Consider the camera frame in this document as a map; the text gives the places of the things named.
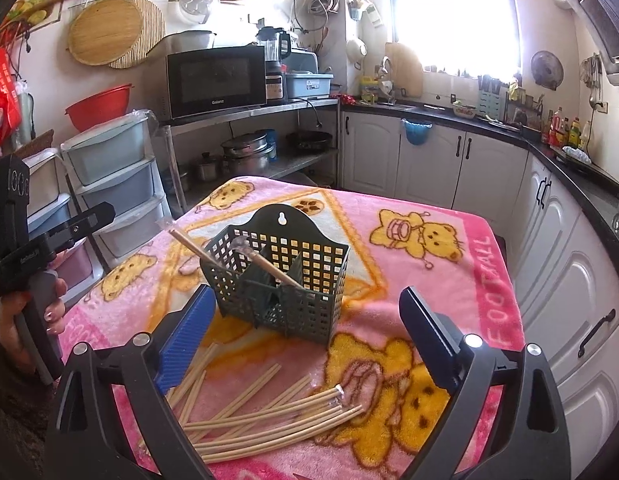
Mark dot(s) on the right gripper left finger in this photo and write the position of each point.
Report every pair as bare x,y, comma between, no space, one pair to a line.
85,437

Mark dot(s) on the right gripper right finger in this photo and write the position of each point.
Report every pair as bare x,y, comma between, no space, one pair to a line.
529,438

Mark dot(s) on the white kitchen cabinets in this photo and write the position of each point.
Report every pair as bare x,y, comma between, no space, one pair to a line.
561,234

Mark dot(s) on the person's left hand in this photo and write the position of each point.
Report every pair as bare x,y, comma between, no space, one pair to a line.
15,335

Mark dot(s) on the plastic drawer tower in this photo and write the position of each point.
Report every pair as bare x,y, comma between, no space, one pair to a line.
50,204
114,162

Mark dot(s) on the red plastic basin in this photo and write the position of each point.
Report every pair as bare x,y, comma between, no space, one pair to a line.
100,107

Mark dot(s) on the black microwave oven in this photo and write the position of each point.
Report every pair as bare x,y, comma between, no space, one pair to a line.
177,86

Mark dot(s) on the round bamboo tray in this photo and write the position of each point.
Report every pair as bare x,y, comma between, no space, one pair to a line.
104,31

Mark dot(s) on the stacked steel pots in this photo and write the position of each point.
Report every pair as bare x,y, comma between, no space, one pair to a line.
248,154

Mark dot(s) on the dark green utensil basket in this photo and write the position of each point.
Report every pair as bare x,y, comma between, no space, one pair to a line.
290,240

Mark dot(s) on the condiment bottles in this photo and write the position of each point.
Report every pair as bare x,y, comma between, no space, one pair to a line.
563,132

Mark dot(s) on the blue hanging bag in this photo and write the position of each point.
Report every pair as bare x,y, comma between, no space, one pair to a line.
416,133

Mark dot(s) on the blue plastic box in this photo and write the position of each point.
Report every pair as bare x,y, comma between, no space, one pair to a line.
308,85

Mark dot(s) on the black blender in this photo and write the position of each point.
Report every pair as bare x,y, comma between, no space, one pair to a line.
277,46

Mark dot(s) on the wooden cutting board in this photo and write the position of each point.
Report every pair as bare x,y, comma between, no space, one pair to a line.
406,71

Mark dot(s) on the black wall fan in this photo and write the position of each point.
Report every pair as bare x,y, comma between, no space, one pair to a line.
547,70

